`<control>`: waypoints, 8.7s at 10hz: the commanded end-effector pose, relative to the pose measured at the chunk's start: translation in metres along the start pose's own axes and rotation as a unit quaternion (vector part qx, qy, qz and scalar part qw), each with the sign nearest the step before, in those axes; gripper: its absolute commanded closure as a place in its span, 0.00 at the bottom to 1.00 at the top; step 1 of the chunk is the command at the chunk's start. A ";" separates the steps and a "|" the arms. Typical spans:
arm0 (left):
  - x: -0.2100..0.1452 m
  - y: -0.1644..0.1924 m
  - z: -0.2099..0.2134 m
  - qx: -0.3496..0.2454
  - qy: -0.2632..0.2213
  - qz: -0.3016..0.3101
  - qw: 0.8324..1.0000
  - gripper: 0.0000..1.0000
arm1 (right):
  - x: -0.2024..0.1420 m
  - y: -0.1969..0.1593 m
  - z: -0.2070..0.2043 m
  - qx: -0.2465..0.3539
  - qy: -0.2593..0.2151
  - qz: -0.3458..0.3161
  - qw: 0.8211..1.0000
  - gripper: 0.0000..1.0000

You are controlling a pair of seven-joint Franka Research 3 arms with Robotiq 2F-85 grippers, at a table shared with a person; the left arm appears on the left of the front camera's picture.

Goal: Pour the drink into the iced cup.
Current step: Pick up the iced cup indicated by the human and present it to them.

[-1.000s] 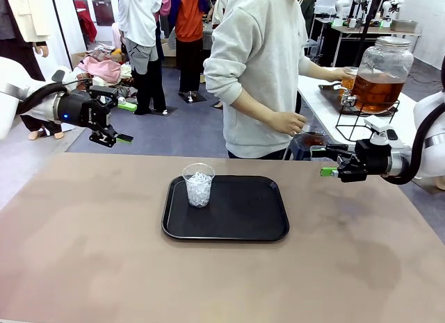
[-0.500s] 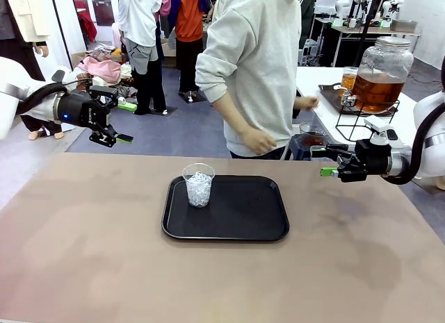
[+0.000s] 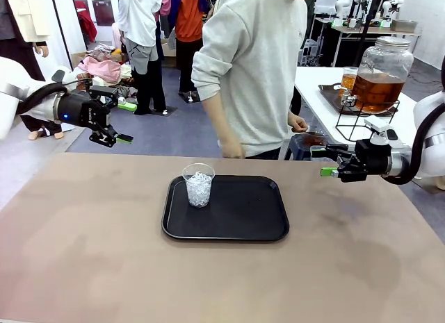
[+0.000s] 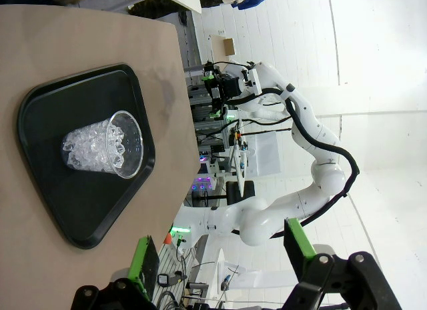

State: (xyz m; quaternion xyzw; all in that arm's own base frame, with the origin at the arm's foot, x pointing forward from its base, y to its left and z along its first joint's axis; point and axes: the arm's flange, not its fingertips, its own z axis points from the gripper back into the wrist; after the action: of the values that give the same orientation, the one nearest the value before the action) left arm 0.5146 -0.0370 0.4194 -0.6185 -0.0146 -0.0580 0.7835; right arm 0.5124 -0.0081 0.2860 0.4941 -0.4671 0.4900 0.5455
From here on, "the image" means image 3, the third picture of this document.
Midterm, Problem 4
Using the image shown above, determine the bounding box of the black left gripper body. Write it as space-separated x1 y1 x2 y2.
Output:
54 90 111 131

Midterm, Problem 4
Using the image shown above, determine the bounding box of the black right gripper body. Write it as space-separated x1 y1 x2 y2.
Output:
354 138 393 180

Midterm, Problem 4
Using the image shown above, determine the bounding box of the short clear iced cup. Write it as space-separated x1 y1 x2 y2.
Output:
181 163 216 208

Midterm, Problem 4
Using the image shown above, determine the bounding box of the person's right forearm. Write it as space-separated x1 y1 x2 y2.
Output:
202 92 241 147

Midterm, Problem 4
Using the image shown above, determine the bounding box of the person's left hand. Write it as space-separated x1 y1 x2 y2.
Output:
287 110 310 133

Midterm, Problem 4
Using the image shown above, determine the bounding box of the person's right hand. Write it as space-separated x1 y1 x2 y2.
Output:
220 138 246 160

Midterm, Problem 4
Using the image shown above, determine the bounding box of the clear plastic ice box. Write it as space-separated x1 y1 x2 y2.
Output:
309 144 339 163

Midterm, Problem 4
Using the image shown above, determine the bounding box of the glass bowl with tea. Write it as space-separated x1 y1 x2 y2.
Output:
300 130 330 147

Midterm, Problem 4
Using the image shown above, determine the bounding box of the dark blue stool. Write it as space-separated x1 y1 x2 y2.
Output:
286 133 314 160

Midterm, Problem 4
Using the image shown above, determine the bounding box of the pile of mixed clothes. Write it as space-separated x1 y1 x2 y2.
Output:
71 47 138 94

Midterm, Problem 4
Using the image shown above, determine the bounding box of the brown metal tray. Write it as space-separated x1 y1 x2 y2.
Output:
318 83 400 118

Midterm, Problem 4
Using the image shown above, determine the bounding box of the glass tea dispenser jar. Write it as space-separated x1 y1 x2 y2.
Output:
339 36 414 115

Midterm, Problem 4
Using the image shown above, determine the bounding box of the mannequin in white shirt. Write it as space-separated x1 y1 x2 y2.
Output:
116 0 168 116

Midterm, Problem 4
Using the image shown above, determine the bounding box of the hanging red garment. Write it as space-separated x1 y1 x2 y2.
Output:
74 0 98 43

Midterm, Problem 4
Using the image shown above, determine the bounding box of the mannequin in orange hoodie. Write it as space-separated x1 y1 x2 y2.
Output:
168 0 212 104

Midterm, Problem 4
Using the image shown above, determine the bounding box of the mannequin in beige jacket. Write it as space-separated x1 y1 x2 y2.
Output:
0 0 66 140

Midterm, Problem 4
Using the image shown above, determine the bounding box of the black plastic serving tray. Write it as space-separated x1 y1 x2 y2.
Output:
161 174 290 242

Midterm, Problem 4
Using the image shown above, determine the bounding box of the brown-topped workbench table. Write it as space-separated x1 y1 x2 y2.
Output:
330 24 423 67

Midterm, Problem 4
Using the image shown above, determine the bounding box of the person in grey sweatshirt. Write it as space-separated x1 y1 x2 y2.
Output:
191 0 309 160

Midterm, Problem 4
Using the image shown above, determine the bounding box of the black slanted pole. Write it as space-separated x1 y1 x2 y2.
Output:
357 0 387 69

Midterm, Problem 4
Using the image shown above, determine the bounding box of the metal box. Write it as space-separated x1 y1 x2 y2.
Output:
391 19 418 34

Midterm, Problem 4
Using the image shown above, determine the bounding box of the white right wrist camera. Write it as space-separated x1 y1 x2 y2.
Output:
364 116 401 146

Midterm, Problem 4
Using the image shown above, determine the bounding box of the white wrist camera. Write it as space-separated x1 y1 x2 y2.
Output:
51 66 79 93
364 116 401 146

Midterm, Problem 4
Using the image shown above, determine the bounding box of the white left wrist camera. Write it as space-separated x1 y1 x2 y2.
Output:
51 66 79 93

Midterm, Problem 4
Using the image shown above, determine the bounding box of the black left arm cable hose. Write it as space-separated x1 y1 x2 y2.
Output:
15 82 69 115

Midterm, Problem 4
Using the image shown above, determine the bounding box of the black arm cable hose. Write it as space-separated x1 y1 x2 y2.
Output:
15 82 69 115
382 55 445 185

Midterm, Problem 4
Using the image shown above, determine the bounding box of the black wire dispenser stand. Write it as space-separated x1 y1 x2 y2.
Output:
335 99 401 142

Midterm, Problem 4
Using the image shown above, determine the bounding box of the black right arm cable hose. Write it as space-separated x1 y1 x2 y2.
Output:
382 55 445 185

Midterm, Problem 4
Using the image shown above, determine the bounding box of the dark red wall panel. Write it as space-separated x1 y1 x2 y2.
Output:
92 0 115 27

